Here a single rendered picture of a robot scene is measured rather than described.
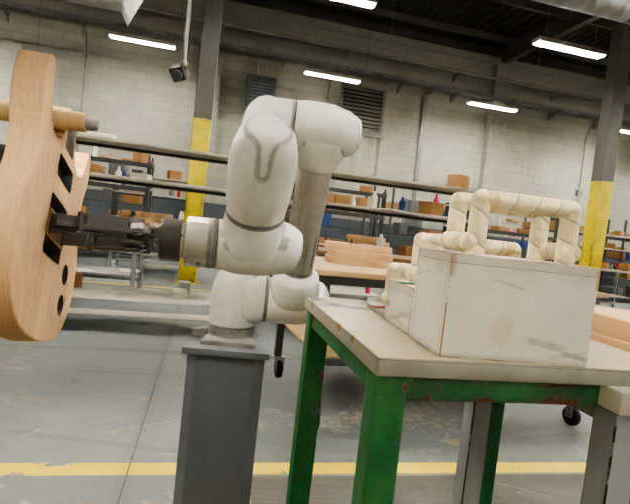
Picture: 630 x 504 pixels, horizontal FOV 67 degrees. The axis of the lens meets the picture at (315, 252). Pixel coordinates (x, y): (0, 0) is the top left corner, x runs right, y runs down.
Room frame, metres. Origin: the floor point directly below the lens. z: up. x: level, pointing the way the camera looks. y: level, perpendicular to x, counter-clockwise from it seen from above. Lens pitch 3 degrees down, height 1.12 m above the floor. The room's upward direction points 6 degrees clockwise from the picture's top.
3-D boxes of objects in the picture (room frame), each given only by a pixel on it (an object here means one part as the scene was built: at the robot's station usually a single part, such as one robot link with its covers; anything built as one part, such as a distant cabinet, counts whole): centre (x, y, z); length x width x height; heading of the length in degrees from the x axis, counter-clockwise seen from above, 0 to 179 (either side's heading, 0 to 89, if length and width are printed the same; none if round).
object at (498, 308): (0.87, -0.34, 1.02); 0.27 x 0.15 x 0.17; 100
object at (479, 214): (0.81, -0.27, 1.15); 0.03 x 0.03 x 0.09
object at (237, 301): (1.63, 0.25, 0.87); 0.18 x 0.16 x 0.22; 98
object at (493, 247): (0.98, -0.32, 1.12); 0.20 x 0.03 x 0.03; 99
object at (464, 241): (0.85, -0.25, 1.12); 0.11 x 0.03 x 0.03; 10
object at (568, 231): (0.83, -0.43, 1.15); 0.03 x 0.03 x 0.09
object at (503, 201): (0.82, -0.35, 1.20); 0.20 x 0.03 x 0.03; 99
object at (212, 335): (1.63, 0.28, 0.73); 0.22 x 0.18 x 0.06; 95
